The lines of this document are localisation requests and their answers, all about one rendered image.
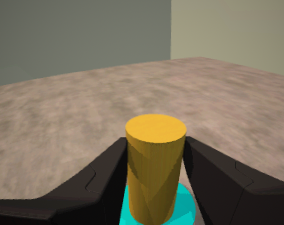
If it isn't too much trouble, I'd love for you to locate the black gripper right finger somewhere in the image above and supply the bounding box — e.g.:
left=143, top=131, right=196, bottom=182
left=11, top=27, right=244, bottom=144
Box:
left=182, top=137, right=284, bottom=225

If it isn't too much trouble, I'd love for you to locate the cyan flat circle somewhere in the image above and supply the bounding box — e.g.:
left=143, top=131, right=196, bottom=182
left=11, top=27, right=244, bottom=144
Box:
left=119, top=184, right=196, bottom=225

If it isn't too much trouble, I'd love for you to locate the yellow cylinder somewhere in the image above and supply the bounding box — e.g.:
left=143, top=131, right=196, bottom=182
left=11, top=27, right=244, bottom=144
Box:
left=126, top=115, right=186, bottom=225

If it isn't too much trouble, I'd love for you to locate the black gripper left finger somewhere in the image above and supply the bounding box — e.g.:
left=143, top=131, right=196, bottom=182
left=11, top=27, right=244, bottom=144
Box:
left=0, top=137, right=127, bottom=225

